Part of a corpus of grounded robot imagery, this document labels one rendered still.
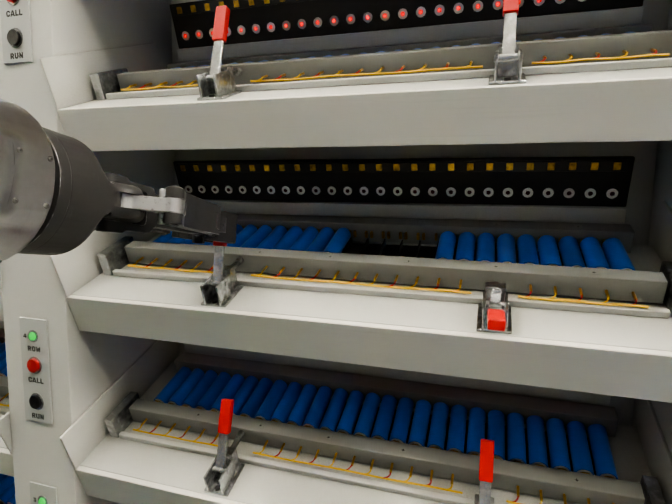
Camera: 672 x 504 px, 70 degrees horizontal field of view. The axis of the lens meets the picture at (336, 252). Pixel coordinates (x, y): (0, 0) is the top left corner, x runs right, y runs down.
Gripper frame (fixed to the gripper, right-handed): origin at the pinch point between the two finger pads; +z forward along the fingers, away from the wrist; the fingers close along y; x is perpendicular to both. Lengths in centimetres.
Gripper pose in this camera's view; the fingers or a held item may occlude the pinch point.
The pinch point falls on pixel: (206, 225)
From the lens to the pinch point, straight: 47.7
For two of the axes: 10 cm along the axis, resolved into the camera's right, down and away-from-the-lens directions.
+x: 0.6, -10.0, 0.4
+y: 9.5, 0.5, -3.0
